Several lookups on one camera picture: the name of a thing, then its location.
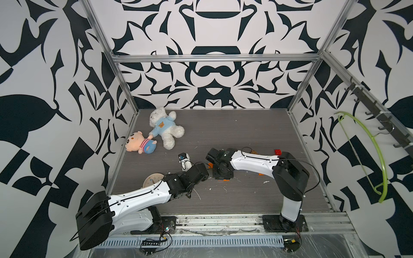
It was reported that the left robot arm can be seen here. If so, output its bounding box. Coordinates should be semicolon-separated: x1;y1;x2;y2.
71;162;209;250

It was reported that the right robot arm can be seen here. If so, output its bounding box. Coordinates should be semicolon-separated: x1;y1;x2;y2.
206;148;310;223

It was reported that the red square lego brick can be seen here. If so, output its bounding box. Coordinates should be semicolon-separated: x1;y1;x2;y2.
274;149;282;156

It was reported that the cream round toy clock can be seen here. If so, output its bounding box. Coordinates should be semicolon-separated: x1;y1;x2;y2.
143;173;164;188

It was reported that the white teddy bear blue shirt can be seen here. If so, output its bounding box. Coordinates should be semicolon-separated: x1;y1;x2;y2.
149;107;185;150

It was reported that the pink doll plush toy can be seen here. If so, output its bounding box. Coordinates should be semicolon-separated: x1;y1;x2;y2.
125;131;157;154

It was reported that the black connector box left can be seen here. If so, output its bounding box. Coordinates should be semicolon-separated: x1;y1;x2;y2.
139;238;162;253

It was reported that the black connector box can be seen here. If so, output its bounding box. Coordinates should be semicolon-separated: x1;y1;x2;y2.
139;238;162;253
282;239;301;253

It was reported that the black connector box right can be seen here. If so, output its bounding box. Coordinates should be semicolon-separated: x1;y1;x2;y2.
282;239;301;253

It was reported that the green hoop hanger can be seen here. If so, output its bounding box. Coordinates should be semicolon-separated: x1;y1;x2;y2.
334;111;388;204

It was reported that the black hook rack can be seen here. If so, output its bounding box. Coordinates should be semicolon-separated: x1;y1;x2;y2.
346;76;413;156

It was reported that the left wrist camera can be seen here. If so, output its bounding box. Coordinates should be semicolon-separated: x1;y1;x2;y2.
179;153;193;172

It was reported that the aluminium frame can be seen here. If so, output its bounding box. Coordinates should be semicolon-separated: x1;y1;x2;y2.
83;1;413;254

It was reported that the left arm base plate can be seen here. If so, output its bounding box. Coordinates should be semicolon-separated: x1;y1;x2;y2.
130;206;177;235

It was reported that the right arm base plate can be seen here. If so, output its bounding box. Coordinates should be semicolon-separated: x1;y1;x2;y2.
262;215;309;233

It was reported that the white cable duct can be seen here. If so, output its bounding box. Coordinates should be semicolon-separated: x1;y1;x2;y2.
98;235;284;248

